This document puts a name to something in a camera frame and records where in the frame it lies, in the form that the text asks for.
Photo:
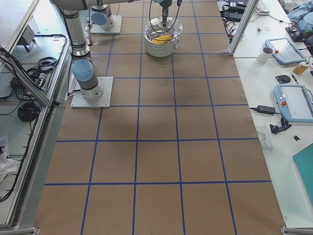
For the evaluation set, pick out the teal cutting mat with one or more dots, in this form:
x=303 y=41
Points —
x=304 y=163

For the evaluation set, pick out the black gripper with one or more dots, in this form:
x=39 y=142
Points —
x=165 y=10

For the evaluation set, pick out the white mug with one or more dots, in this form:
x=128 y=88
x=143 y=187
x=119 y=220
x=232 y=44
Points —
x=264 y=55

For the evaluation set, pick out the blue teach pendant near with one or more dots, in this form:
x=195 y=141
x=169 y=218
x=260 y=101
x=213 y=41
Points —
x=294 y=103

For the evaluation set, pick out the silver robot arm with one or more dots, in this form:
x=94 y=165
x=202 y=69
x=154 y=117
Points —
x=101 y=15
x=82 y=67

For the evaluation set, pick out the blue teach pendant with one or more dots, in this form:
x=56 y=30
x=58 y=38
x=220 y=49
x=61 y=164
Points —
x=294 y=103
x=285 y=51

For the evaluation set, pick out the yellow corn cob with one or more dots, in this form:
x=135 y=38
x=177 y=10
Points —
x=163 y=39

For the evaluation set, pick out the blue teach pendant far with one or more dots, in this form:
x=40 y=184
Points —
x=285 y=51

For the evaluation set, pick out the black power adapter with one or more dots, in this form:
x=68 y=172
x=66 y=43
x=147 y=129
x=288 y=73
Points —
x=264 y=110

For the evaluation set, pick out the pale green electric pot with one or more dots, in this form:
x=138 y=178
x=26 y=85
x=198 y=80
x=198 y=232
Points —
x=160 y=50

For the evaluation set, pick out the aluminium frame post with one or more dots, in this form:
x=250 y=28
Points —
x=242 y=26

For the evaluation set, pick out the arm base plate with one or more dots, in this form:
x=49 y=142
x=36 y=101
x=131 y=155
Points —
x=98 y=97
x=116 y=29

